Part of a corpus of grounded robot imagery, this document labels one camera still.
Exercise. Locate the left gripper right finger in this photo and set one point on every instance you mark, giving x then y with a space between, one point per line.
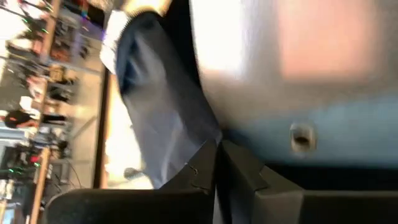
280 208

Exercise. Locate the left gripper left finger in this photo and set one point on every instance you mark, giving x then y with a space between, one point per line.
140 207

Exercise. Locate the navy blue backpack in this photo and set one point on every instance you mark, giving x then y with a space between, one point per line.
161 109

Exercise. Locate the clear blue-trimmed zip pouch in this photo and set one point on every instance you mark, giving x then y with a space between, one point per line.
342 124

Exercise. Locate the pink note pad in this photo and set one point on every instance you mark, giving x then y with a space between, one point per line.
326 40

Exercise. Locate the person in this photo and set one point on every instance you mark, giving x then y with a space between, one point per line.
18 119

